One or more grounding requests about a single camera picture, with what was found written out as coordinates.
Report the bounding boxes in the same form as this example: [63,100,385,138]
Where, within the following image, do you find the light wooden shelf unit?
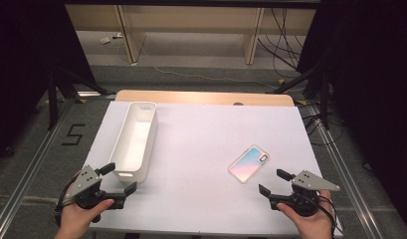
[65,4,317,66]

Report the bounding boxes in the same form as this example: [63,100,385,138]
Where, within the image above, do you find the metal floor rail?
[0,99,77,239]
[305,103,385,239]

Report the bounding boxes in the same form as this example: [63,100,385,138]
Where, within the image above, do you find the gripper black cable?
[54,171,82,218]
[318,194,345,237]

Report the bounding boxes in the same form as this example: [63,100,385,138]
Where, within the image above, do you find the black curtain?
[296,0,407,233]
[0,0,97,167]

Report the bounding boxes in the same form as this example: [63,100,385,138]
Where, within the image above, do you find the person's right hand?
[276,190,334,239]

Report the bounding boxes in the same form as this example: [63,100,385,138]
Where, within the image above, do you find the black hanging cables bundle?
[257,8,305,72]

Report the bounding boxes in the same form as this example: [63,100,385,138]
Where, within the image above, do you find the white plastic storage bin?
[109,101,159,184]

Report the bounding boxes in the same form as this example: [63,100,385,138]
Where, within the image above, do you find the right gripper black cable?
[318,194,345,237]

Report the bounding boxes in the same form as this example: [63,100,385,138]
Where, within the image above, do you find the white table cover sheet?
[81,101,344,238]

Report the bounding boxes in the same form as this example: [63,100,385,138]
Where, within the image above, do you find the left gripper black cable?
[54,171,82,218]

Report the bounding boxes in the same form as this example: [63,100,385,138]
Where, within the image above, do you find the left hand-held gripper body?
[63,164,127,210]

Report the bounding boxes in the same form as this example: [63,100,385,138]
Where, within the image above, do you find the black floor cables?
[303,105,345,147]

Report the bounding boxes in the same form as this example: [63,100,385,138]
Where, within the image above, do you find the iridescent phone case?
[228,144,271,184]

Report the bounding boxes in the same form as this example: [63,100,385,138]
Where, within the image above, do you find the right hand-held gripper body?
[269,169,341,217]

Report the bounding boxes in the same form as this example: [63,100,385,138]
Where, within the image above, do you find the person's left hand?
[55,198,115,239]

